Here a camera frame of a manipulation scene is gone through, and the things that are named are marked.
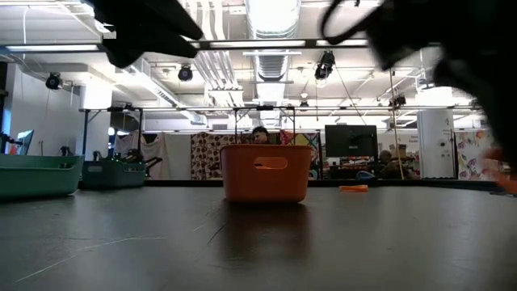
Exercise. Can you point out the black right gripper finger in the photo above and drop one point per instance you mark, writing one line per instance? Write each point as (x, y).
(501, 121)

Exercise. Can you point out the white cloth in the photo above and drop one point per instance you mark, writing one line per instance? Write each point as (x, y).
(169, 157)

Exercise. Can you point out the black background robot arm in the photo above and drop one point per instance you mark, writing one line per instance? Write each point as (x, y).
(133, 155)
(64, 151)

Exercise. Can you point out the silver ventilation duct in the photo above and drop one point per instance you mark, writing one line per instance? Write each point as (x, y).
(272, 60)

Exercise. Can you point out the slate blue plastic basket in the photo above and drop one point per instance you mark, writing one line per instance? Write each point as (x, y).
(115, 175)

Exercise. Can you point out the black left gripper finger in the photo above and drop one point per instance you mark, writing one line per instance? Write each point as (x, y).
(182, 22)
(169, 46)

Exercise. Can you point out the orange rubber band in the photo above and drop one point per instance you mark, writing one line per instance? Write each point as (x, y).
(353, 188)

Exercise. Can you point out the teal plastic basket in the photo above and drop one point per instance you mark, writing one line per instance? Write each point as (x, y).
(36, 180)

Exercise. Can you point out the black beam with light strips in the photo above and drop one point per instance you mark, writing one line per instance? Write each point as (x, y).
(258, 43)

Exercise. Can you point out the monitor with blue screen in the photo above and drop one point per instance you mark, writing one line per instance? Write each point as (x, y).
(25, 141)

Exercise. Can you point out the black monitor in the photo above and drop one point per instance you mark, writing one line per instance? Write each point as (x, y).
(351, 141)

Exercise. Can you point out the white cabinet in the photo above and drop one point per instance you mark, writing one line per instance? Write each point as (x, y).
(434, 153)

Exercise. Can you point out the person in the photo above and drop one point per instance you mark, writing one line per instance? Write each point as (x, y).
(260, 135)
(389, 165)

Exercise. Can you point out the black ceiling spotlight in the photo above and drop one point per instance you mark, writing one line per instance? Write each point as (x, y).
(185, 73)
(325, 64)
(53, 81)

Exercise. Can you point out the black metal rack frame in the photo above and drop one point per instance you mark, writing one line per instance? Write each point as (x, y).
(264, 107)
(85, 133)

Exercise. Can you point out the colourful patchwork quilt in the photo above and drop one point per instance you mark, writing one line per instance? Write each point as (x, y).
(307, 139)

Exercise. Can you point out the dark blue chair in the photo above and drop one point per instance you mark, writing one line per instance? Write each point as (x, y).
(365, 175)

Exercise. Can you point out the brown patterned cloth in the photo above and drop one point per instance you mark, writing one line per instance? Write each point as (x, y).
(206, 157)

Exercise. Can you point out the floral cloth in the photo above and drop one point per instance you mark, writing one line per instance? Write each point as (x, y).
(472, 157)

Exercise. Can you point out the orange plastic basket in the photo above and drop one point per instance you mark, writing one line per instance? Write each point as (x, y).
(242, 186)

